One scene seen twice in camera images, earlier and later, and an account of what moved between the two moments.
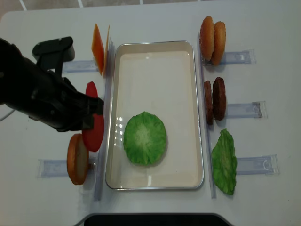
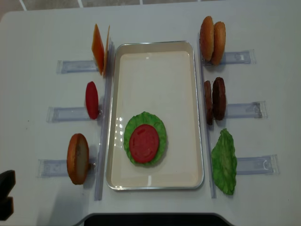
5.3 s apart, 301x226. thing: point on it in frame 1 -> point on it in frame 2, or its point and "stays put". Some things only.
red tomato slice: x=93 y=137 -> x=144 y=143
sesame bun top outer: x=207 y=38 stays put
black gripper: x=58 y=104 -> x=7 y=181
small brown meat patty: x=209 y=102 stays put
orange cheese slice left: x=98 y=48 stays put
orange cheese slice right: x=106 y=53 stays put
